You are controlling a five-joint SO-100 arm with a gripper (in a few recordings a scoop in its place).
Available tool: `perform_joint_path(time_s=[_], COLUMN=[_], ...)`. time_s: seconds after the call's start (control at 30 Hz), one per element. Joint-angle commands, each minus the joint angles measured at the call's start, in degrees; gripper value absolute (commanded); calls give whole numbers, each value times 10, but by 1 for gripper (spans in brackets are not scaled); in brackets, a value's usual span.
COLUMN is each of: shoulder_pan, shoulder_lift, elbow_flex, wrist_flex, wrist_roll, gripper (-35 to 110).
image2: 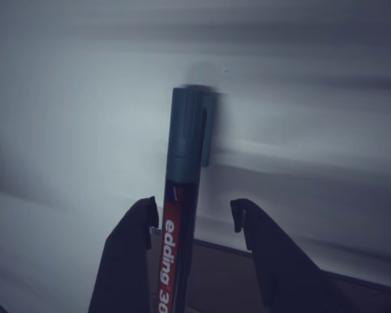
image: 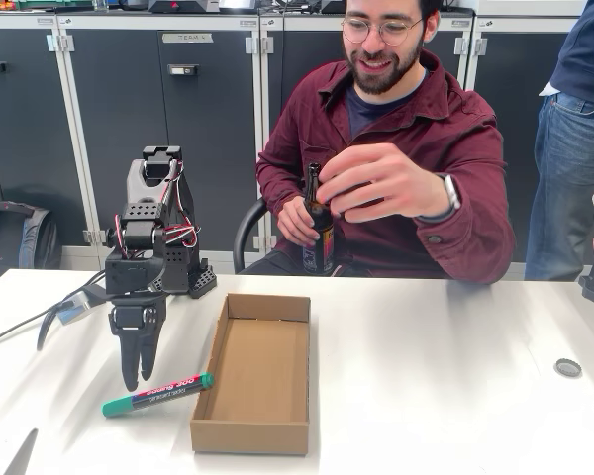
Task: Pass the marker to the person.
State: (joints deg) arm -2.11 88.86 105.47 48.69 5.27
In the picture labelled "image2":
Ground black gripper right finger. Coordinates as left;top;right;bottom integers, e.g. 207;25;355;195
229;198;346;313

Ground green edding marker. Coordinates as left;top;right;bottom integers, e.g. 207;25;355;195
156;85;216;313

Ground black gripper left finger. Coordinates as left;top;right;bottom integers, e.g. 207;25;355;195
87;195;160;313

